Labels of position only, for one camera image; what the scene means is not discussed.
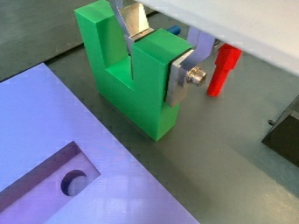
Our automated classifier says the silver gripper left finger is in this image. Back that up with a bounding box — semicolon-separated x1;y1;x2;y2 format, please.
108;0;155;81

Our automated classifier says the green U-shaped block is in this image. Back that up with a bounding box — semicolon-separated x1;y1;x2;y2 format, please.
75;0;191;140

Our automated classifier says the black rectangular block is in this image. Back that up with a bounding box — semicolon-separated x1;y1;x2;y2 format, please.
262;95;299;167

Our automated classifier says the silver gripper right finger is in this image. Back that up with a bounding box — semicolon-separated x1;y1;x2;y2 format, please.
166;27;215;107

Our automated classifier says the purple board with cross slot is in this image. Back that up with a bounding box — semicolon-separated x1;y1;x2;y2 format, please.
0;64;199;224

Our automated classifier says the red peg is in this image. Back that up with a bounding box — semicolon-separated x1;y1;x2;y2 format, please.
207;44;242;97

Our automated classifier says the blue peg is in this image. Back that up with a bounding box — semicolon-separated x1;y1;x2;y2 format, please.
167;25;182;35

